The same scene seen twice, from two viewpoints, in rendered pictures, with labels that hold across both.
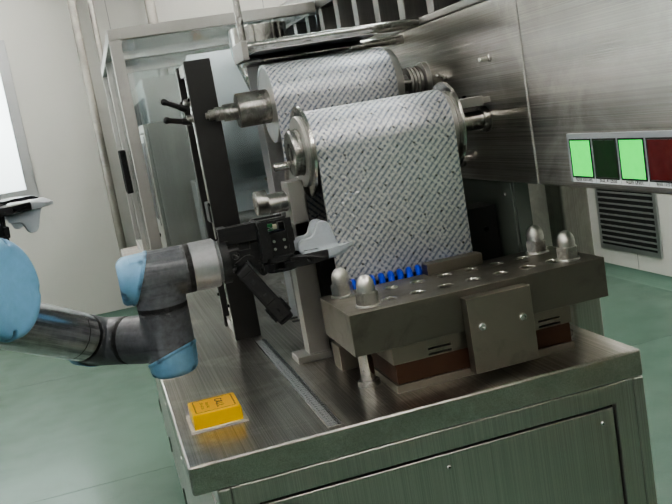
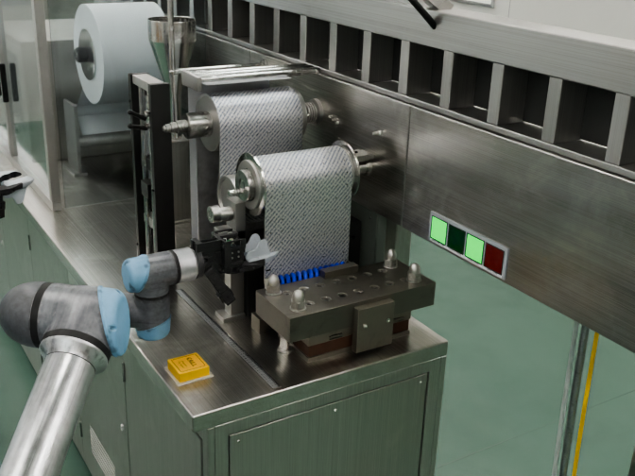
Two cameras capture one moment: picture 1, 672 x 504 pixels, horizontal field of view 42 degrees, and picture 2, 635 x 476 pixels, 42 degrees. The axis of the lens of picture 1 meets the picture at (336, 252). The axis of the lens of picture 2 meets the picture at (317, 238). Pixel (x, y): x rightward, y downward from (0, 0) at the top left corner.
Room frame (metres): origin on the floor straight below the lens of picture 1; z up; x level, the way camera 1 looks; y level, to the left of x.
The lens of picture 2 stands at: (-0.35, 0.43, 1.86)
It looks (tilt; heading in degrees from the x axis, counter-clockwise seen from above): 22 degrees down; 342
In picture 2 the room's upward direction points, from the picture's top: 2 degrees clockwise
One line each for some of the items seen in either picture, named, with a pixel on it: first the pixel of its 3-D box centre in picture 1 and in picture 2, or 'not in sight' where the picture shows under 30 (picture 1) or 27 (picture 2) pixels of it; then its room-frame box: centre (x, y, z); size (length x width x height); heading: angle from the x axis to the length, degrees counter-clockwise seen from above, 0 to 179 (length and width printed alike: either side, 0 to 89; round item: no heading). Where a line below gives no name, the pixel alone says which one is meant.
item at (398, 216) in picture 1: (399, 222); (308, 239); (1.40, -0.11, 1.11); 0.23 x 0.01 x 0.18; 104
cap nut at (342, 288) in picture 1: (340, 281); (273, 283); (1.30, 0.00, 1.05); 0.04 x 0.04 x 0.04
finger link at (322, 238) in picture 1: (325, 238); (263, 250); (1.35, 0.01, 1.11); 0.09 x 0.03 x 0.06; 103
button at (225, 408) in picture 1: (215, 411); (188, 367); (1.22, 0.21, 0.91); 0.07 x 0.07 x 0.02; 14
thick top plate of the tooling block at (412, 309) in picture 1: (461, 296); (347, 297); (1.30, -0.18, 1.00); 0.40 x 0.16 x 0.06; 104
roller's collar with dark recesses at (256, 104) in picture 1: (252, 108); (197, 125); (1.67, 0.11, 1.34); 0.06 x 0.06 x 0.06; 14
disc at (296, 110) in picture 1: (303, 151); (250, 184); (1.43, 0.02, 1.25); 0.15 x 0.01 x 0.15; 14
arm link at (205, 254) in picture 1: (206, 263); (183, 263); (1.33, 0.20, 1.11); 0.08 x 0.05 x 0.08; 14
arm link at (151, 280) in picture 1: (155, 277); (150, 272); (1.31, 0.27, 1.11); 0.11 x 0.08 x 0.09; 104
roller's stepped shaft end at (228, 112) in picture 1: (221, 113); (174, 127); (1.65, 0.17, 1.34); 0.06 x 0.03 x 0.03; 104
